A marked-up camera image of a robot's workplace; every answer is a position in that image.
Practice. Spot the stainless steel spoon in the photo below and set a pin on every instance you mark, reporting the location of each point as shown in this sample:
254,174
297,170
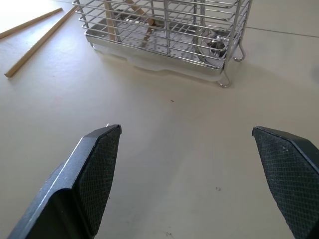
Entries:
211,46

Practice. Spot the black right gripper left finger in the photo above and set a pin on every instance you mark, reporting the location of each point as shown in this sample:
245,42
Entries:
74,184

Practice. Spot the wooden chopstick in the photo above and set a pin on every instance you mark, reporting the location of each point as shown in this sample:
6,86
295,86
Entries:
145,21
28,22
40,46
111,22

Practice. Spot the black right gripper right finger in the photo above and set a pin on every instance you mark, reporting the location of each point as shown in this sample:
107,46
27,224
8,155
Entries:
289,179

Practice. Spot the white plastic drip tray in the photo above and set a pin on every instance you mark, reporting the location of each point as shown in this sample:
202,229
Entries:
159,66

